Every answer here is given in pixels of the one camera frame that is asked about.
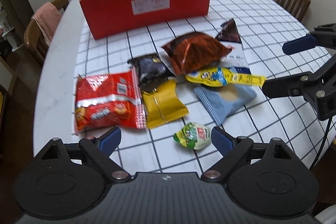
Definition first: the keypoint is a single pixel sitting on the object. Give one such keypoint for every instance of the copper brown snack bag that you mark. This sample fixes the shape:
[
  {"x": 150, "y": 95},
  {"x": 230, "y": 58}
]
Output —
[{"x": 193, "y": 51}]

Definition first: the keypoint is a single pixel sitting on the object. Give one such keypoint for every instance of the large red snack bag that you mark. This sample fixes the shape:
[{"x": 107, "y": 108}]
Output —
[{"x": 109, "y": 100}]

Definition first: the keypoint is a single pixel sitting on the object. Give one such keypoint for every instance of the pink towel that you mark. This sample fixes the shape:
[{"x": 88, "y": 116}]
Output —
[{"x": 47, "y": 17}]

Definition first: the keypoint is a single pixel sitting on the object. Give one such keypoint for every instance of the black sesame snack packet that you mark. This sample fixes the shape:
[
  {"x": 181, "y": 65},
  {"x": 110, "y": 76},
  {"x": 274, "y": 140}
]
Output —
[{"x": 151, "y": 71}]

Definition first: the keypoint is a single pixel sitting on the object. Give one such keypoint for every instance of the light blue snack packet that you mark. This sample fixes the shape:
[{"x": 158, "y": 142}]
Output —
[{"x": 224, "y": 101}]

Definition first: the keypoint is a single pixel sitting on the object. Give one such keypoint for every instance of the wooden chair with towel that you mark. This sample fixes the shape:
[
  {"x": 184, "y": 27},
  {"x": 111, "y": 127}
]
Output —
[{"x": 33, "y": 38}]

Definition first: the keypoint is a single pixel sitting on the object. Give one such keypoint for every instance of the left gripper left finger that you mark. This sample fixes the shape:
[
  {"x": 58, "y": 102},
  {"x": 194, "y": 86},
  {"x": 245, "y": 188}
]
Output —
[{"x": 97, "y": 152}]

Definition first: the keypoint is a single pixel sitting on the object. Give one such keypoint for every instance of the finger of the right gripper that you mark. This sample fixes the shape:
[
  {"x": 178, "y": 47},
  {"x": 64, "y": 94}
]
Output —
[
  {"x": 298, "y": 45},
  {"x": 300, "y": 84}
]

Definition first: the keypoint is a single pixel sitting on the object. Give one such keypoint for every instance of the small green white candy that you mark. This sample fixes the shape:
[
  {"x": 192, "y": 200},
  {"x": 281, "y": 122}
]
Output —
[{"x": 193, "y": 136}]

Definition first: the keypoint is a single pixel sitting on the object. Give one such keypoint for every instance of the white blue snack packet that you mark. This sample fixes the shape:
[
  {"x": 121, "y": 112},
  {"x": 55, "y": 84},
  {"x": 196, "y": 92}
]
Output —
[{"x": 235, "y": 60}]

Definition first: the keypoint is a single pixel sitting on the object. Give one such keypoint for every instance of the dark brown chocolate packet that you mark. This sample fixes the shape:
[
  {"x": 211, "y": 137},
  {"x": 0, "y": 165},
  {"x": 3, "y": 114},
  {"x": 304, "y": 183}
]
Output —
[{"x": 229, "y": 32}]

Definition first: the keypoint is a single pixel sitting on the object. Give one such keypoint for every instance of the checkered white tablecloth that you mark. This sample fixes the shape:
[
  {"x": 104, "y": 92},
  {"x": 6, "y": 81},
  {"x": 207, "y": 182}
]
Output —
[{"x": 264, "y": 27}]

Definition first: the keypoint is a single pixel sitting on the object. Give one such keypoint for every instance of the yellow long snack packet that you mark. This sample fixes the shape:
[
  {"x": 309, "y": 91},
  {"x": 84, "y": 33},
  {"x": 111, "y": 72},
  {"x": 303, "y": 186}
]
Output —
[{"x": 216, "y": 77}]

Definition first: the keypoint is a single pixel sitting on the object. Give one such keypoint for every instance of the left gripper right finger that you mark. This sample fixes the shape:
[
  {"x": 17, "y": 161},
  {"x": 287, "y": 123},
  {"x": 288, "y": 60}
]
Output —
[{"x": 234, "y": 153}]

